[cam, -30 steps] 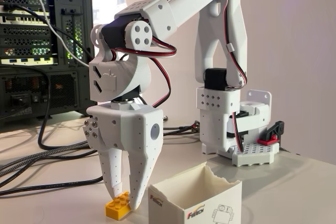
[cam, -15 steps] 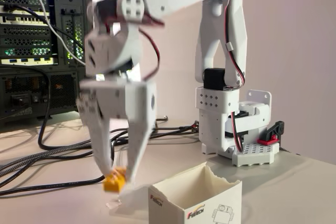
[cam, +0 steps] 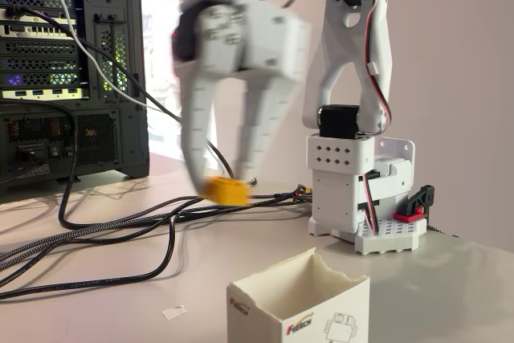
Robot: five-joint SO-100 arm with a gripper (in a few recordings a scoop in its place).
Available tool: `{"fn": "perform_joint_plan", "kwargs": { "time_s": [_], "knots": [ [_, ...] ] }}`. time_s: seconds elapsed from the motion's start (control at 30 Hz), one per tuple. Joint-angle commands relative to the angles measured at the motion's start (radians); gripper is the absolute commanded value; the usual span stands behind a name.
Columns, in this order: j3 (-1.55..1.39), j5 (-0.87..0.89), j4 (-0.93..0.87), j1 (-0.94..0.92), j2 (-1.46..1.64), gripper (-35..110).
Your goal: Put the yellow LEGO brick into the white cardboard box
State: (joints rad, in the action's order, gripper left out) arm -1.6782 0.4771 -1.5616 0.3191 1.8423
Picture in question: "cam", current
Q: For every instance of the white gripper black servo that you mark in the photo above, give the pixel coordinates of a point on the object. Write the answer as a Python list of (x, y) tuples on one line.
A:
[(241, 51)]

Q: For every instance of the yellow lego brick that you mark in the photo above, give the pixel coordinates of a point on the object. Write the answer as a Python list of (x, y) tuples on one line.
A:
[(225, 190)]

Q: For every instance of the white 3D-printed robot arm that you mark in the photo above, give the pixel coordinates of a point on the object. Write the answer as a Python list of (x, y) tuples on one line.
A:
[(345, 182)]

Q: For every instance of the white cardboard box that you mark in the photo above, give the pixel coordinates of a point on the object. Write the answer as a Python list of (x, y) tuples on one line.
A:
[(257, 319)]

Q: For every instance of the black computer tower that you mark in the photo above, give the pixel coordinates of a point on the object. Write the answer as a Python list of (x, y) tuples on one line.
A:
[(112, 138)]

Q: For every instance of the small white tape piece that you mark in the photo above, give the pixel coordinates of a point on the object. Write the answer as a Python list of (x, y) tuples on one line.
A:
[(174, 312)]

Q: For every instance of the black red table clamp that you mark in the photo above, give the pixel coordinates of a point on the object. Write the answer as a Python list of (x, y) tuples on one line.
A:
[(417, 200)]

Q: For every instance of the white metal bracket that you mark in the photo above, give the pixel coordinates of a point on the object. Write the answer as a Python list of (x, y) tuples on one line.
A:
[(395, 145)]

